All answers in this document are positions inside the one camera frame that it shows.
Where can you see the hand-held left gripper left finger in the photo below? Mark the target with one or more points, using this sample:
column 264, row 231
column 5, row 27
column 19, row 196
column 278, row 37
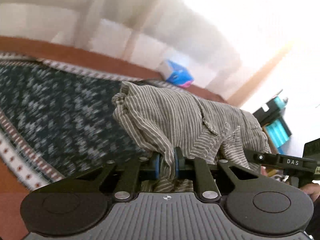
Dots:
column 156, row 165

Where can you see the black rack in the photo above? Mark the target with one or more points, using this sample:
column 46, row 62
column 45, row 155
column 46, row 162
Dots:
column 268, row 113

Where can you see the orange-brown bed sheet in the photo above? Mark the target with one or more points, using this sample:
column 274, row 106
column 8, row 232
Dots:
column 75, row 52

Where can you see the grey striped shirt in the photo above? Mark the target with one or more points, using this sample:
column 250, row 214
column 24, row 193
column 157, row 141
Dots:
column 175, row 120

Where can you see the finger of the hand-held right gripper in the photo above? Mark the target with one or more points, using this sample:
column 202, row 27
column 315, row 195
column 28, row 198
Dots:
column 265, row 158

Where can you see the blue pink packet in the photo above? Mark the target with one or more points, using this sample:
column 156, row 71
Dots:
column 177, row 76

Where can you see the dark blue patterned blanket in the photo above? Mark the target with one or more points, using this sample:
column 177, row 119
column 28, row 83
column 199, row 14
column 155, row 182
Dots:
column 62, row 110

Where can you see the teal storage bin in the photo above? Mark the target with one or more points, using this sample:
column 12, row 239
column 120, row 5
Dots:
column 279, row 102
column 277, row 132

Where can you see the person's right hand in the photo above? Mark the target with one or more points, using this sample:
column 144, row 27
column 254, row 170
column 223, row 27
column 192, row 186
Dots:
column 312, row 191

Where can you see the white sheer curtain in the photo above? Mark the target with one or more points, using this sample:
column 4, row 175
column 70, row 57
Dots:
column 100, row 17

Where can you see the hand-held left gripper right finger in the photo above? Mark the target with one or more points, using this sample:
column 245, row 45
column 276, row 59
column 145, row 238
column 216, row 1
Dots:
column 178, row 162

